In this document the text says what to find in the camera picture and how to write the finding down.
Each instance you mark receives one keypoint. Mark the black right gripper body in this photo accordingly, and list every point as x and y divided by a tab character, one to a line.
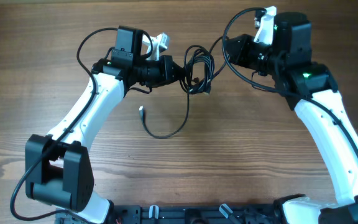
258	57

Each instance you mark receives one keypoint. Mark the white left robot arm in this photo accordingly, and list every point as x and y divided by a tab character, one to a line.
58	170

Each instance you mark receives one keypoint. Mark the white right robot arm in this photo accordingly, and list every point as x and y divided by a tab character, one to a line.
281	48

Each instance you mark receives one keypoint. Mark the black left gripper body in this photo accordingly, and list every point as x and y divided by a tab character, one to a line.
154	73

